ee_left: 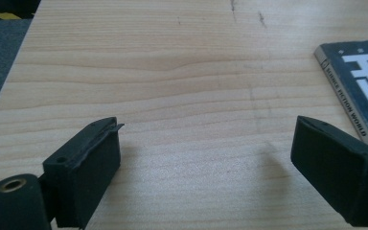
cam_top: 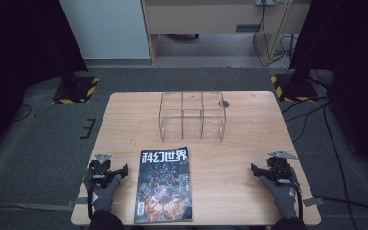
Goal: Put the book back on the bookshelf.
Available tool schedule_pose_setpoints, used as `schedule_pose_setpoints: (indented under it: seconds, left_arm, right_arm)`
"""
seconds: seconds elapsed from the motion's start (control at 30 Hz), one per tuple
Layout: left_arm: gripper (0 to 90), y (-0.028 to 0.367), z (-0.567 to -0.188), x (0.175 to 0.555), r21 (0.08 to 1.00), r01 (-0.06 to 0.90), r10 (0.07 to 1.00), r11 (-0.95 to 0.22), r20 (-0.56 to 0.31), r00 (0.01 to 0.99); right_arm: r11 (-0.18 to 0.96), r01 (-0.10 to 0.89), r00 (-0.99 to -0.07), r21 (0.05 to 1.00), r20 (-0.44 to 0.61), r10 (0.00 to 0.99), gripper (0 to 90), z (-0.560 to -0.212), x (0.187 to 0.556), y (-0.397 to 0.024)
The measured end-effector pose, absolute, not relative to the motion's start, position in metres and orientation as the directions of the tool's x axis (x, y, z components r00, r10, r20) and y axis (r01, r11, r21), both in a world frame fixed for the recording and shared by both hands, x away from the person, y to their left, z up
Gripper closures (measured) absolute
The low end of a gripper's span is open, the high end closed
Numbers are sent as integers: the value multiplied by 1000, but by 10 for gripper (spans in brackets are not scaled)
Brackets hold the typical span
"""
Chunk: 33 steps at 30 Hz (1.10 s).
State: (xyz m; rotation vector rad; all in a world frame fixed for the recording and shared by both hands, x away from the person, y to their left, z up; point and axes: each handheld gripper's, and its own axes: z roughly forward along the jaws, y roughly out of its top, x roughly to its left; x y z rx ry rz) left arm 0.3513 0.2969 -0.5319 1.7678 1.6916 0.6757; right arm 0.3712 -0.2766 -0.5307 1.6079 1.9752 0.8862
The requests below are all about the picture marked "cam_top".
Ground dark illustrated magazine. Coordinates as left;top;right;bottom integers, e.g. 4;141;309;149
133;146;194;225

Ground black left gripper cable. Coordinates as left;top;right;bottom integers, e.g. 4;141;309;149
87;187;96;222

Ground white cabinet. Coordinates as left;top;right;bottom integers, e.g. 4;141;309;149
58;0;151;61

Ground thin black floor cable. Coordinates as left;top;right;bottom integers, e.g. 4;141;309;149
11;103;34;123

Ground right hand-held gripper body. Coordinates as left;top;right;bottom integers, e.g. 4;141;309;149
262;150;301;187

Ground person's right hand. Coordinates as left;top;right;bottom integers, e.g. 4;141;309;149
258;175;299;220

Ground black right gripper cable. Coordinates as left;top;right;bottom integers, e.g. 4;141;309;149
291;178;305;221

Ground clear acrylic file organizer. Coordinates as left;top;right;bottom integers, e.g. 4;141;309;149
157;91;228;143

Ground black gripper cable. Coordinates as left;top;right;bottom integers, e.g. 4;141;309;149
291;178;305;221
87;187;96;222

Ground grey table bracket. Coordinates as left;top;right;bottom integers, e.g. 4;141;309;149
65;196;89;208
302;196;327;208

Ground black hanging cables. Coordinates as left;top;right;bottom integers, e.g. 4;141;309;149
252;0;300;69

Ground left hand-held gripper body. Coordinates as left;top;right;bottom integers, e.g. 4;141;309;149
88;153;120;190

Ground dark curtain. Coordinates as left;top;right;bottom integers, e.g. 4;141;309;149
0;0;89;167
288;0;368;183

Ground person's left hand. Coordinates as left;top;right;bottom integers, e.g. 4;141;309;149
83;173;123;214

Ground white power strip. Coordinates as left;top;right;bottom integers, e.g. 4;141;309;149
255;0;282;7

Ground black stand with striped base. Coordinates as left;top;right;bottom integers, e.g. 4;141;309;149
269;18;320;104
52;47;101;105

